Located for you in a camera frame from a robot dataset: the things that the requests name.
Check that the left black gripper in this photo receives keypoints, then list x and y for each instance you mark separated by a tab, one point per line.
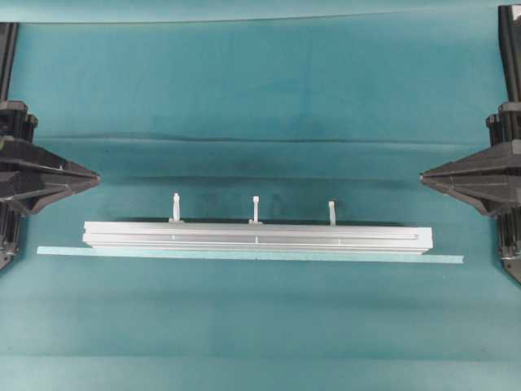
29	198

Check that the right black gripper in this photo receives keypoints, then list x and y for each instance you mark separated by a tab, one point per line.
503	127

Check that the large silver aluminium rail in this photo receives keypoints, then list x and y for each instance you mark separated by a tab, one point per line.
277	237

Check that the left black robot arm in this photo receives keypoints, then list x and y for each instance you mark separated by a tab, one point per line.
31	176

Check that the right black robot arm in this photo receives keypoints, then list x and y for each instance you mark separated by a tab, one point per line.
489	180

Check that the thin teal strip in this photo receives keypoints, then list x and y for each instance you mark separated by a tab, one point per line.
250	255

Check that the left white cable tie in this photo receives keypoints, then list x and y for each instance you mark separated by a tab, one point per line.
176	217

